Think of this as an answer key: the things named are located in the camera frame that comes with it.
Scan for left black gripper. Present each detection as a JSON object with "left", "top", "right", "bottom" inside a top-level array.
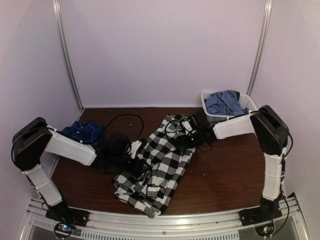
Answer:
[{"left": 110, "top": 153, "right": 152, "bottom": 176}]

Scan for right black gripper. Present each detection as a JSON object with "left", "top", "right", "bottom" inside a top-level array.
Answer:
[{"left": 176, "top": 130, "right": 204, "bottom": 151}]

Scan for white plastic laundry basket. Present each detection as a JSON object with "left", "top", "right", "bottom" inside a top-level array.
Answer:
[{"left": 200, "top": 91, "right": 258, "bottom": 122}]

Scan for blue plaid shirt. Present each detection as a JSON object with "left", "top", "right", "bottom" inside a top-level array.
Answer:
[{"left": 59, "top": 120, "right": 105, "bottom": 146}]

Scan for black white checked shirt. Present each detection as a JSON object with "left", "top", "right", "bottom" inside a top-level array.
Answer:
[{"left": 112, "top": 114, "right": 196, "bottom": 218}]

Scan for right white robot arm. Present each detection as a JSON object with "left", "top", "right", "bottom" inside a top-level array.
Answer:
[{"left": 176, "top": 105, "right": 293, "bottom": 221}]

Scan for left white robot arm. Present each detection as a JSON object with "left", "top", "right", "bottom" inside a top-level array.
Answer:
[{"left": 10, "top": 117, "right": 150, "bottom": 222}]

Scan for light blue checked shirt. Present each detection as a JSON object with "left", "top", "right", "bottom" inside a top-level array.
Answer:
[{"left": 205, "top": 90, "right": 249, "bottom": 116}]

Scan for left circuit board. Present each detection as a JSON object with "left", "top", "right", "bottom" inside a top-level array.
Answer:
[{"left": 53, "top": 222, "right": 75, "bottom": 238}]

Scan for circuit board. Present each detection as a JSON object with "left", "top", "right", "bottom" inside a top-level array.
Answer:
[
  {"left": 254, "top": 225, "right": 275, "bottom": 238},
  {"left": 53, "top": 222, "right": 75, "bottom": 238}
]

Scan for right circuit board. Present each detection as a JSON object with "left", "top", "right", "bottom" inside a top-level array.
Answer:
[{"left": 254, "top": 225, "right": 275, "bottom": 238}]

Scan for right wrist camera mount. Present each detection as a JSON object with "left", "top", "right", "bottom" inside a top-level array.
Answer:
[{"left": 181, "top": 120, "right": 194, "bottom": 134}]

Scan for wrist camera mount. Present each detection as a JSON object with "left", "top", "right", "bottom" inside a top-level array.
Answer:
[
  {"left": 128, "top": 140, "right": 144, "bottom": 159},
  {"left": 181, "top": 120, "right": 194, "bottom": 134}
]

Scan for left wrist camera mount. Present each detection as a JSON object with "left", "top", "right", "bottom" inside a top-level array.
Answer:
[{"left": 128, "top": 140, "right": 144, "bottom": 159}]

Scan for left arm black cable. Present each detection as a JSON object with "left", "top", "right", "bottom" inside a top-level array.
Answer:
[{"left": 103, "top": 113, "right": 145, "bottom": 143}]

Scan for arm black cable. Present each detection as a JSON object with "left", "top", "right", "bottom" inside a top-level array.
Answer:
[
  {"left": 164, "top": 119, "right": 213, "bottom": 153},
  {"left": 103, "top": 113, "right": 145, "bottom": 143}
]

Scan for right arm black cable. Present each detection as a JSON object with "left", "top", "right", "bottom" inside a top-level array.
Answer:
[{"left": 164, "top": 119, "right": 213, "bottom": 153}]

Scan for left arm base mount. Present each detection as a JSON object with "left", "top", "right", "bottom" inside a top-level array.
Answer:
[{"left": 45, "top": 208, "right": 89, "bottom": 227}]

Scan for aluminium front rail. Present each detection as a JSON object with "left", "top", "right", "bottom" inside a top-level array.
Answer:
[{"left": 18, "top": 197, "right": 311, "bottom": 240}]

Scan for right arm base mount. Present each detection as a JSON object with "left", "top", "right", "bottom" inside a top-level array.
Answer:
[{"left": 238, "top": 206, "right": 282, "bottom": 226}]

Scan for right aluminium frame post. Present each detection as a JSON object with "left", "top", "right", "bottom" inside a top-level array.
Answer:
[{"left": 246, "top": 0, "right": 273, "bottom": 96}]

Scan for aluminium frame post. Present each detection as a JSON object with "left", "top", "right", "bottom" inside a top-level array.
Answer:
[
  {"left": 52, "top": 0, "right": 84, "bottom": 112},
  {"left": 246, "top": 0, "right": 273, "bottom": 96}
]

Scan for left aluminium frame post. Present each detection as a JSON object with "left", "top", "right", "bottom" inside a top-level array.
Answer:
[{"left": 52, "top": 0, "right": 84, "bottom": 112}]

